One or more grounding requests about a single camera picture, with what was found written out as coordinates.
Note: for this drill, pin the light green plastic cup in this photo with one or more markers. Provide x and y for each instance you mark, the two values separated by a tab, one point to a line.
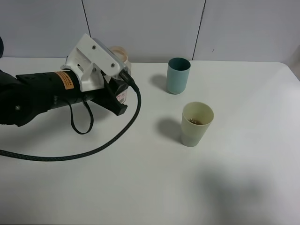
196	118

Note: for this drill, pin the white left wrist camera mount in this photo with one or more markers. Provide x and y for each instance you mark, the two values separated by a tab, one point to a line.
92	62

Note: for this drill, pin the clear plastic drink bottle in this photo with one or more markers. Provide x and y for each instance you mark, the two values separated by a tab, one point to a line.
122	55

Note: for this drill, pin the teal plastic cup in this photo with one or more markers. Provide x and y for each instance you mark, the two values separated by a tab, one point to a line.
177	75

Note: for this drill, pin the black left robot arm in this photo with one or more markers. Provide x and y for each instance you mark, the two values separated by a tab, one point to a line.
17	106

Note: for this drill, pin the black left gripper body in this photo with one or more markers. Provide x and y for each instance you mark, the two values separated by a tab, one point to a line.
54	88

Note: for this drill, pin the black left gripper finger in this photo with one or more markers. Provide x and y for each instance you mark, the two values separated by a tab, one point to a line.
110	97

